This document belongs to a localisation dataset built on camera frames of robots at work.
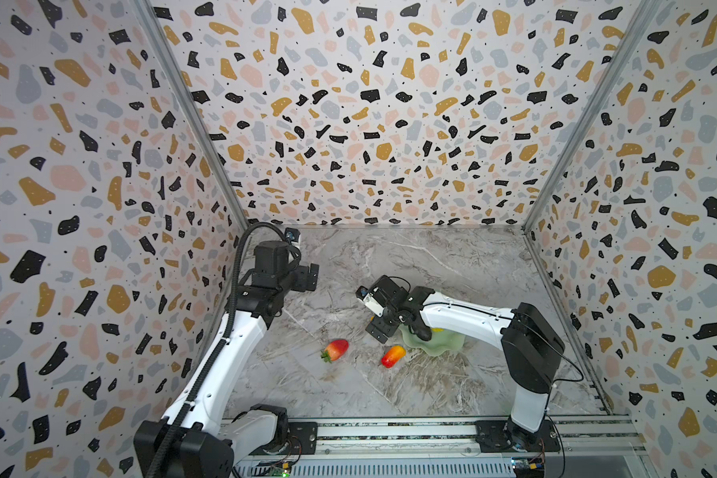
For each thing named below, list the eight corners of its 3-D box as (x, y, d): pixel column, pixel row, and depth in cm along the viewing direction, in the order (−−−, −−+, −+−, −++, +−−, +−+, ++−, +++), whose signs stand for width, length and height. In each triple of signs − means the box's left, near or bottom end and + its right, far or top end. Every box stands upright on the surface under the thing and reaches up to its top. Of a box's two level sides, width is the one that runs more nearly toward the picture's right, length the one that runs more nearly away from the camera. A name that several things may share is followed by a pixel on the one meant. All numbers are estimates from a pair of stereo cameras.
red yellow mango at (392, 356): (388, 371, 87) (388, 367, 84) (379, 361, 89) (379, 357, 86) (405, 355, 90) (406, 350, 87) (396, 345, 92) (397, 340, 89)
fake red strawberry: (321, 358, 89) (319, 352, 86) (339, 339, 93) (338, 333, 90) (331, 368, 87) (330, 363, 84) (350, 348, 91) (349, 343, 88)
